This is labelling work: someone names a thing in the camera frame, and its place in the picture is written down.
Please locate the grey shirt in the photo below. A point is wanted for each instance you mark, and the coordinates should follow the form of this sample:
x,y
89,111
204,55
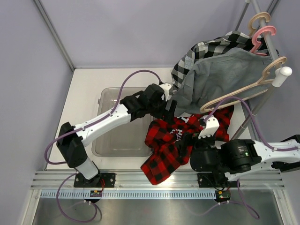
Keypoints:
x,y
191,101

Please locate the pink plastic hanger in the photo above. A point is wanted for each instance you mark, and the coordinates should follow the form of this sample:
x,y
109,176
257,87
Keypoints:
x,y
258,36

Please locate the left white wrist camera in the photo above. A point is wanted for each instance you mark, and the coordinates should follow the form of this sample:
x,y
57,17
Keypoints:
x,y
167,87

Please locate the clear plastic bin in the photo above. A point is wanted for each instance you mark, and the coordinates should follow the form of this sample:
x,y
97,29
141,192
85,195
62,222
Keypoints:
x,y
126,140

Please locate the beige wooden hanger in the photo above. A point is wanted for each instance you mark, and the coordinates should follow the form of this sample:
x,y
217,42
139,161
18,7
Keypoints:
x,y
249,91

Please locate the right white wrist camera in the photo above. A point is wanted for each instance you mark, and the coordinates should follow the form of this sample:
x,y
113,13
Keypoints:
x,y
210,127

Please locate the aluminium mounting rail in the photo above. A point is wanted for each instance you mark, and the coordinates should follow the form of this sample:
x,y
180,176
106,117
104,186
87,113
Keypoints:
x,y
144,179

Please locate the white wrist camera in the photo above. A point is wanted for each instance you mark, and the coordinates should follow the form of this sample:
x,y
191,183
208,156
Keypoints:
x,y
167,87
210,127

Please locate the black white plaid shirt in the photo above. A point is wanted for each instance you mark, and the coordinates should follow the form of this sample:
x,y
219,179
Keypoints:
x,y
211,51

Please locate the white slotted cable duct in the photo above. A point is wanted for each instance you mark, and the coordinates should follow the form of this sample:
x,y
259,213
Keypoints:
x,y
129,194

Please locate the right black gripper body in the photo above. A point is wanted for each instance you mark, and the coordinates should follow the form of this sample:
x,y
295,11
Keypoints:
x,y
204,144

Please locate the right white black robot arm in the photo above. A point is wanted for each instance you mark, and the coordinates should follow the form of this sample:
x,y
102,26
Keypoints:
x,y
222,167

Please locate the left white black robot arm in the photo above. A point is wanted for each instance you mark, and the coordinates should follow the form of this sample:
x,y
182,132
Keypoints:
x,y
73,140

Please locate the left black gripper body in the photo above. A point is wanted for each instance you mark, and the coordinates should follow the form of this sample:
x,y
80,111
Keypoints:
x,y
167,114

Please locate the red black plaid shirt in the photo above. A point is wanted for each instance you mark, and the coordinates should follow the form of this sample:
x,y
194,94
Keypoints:
x,y
162,138

